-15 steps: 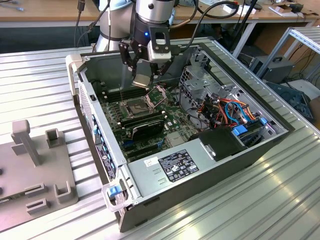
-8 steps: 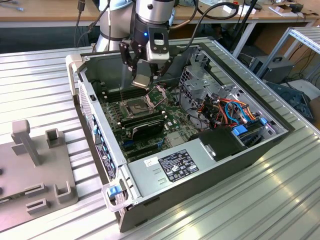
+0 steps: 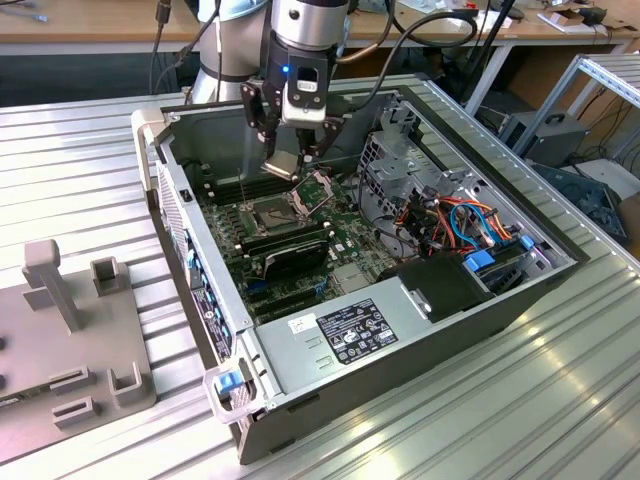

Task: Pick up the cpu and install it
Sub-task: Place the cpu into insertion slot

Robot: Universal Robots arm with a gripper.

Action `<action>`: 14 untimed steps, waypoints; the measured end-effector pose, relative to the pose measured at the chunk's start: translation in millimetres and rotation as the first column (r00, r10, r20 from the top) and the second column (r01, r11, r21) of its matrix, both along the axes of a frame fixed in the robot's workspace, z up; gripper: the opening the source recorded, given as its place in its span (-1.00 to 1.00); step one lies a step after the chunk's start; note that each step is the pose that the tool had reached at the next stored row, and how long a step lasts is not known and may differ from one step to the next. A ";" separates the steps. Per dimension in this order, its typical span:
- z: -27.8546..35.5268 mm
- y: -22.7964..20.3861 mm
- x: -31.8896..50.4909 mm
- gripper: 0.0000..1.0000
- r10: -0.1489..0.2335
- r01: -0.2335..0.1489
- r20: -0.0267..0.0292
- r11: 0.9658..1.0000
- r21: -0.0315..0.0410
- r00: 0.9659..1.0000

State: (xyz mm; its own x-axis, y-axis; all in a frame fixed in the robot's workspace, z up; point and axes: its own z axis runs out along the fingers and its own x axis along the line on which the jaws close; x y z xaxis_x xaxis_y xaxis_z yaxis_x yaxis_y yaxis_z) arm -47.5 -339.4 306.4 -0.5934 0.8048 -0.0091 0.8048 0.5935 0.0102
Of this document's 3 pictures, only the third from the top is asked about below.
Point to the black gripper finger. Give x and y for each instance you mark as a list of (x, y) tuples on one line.
[(330, 131), (255, 107)]

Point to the silver CPU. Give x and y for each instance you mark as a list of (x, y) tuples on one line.
[(280, 164)]

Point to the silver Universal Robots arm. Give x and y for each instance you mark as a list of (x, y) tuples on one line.
[(310, 20)]

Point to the silver disk bay cage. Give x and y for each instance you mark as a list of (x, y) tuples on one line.
[(395, 175)]

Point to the green motherboard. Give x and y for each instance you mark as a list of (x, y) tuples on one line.
[(360, 250)]

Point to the black graphics card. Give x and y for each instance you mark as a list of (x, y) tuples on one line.
[(295, 260)]

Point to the silver chipset heatsink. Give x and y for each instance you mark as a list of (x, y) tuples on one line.
[(350, 279)]

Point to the black expansion slot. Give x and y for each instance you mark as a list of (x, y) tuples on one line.
[(282, 309), (282, 297)]

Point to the wooden desk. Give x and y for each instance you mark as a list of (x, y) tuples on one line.
[(100, 25)]

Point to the white box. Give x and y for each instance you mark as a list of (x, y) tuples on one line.
[(465, 17)]

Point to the black stand pole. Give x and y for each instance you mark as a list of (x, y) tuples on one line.
[(495, 36)]

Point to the black plastic shroud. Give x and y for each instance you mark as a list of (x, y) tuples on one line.
[(440, 290)]

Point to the blue disk carrier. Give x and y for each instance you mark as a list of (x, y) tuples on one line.
[(480, 261)]

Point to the small blue plastic clip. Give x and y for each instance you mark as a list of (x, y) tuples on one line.
[(526, 242)]

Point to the silver power supply unit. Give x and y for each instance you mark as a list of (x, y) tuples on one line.
[(300, 360)]

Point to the grey open PC case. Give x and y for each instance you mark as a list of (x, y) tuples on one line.
[(400, 375)]

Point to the open cardboard box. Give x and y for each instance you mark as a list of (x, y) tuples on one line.
[(565, 20)]

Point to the blue plastic latch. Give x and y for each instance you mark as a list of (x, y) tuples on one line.
[(226, 382)]

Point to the grey parts rack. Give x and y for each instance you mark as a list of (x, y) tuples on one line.
[(75, 350)]

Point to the brown cardboard piece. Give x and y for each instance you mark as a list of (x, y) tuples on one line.
[(631, 220)]

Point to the green RAM stick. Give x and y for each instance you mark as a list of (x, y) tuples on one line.
[(12, 400)]

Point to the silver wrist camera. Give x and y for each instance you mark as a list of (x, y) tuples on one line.
[(302, 110)]

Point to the aluminium shelf frame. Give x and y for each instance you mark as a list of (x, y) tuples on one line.
[(607, 75)]

